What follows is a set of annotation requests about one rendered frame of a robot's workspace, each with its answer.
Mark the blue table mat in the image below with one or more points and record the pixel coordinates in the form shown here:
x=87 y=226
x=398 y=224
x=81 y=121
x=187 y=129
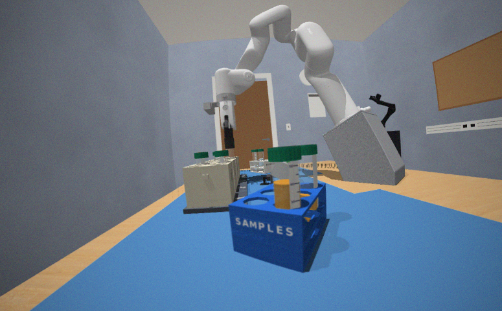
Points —
x=378 y=251

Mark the white tube rack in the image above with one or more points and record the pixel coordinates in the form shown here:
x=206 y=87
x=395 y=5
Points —
x=266 y=167

